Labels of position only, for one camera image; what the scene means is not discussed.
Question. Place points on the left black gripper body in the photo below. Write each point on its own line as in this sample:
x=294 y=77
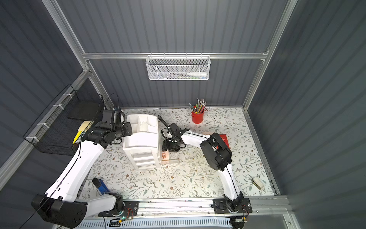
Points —
x=126 y=130

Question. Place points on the cream floral postcard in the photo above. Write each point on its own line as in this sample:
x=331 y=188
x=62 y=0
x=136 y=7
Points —
x=165 y=156

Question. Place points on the clear plastic drawer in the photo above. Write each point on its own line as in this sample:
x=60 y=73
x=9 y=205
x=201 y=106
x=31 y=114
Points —
x=173 y=160

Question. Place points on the white plastic drawer organizer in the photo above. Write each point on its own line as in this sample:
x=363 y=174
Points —
x=143 y=147

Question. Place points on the red postcard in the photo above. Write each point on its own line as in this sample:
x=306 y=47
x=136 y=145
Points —
x=225 y=139

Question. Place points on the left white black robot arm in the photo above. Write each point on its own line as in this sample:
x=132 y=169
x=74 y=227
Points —
x=59 y=205

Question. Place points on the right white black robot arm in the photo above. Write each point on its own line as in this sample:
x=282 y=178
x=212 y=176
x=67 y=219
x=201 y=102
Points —
x=217 y=154

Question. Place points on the yellow sticky notes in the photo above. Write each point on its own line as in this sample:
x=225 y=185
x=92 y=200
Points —
x=82 y=129

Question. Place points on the red pencil cup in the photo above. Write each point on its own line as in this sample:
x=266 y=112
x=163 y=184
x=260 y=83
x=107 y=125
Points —
x=197 y=118

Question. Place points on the black notebook in basket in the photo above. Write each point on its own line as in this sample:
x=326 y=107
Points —
x=86 y=111

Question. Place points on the pencils bundle in cup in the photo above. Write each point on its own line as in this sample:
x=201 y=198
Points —
x=199 y=107

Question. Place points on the blue stapler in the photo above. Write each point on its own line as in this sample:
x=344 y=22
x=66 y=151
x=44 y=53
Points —
x=100 y=185

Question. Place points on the white marker in basket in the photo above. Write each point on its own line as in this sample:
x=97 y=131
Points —
x=196 y=74

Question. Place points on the beige eraser block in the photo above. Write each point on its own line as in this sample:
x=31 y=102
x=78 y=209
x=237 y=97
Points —
x=258 y=183

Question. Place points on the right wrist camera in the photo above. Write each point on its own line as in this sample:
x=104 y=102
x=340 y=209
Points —
x=175 y=131

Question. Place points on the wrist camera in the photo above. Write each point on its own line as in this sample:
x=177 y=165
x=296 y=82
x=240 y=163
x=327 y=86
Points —
x=113 y=117
x=175 y=131

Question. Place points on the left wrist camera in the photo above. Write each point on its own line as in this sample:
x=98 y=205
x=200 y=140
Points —
x=113 y=117

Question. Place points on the black wire wall basket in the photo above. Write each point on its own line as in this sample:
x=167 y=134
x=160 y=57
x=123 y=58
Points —
x=53 y=132

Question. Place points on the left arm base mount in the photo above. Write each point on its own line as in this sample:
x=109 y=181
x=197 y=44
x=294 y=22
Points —
x=130 y=209

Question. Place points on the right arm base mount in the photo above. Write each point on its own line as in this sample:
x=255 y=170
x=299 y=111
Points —
x=227 y=206

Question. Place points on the white wire mesh basket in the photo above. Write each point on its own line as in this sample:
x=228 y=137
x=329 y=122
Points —
x=165 y=69

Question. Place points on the white perforated cable tray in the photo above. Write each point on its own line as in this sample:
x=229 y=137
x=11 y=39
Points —
x=158 y=223

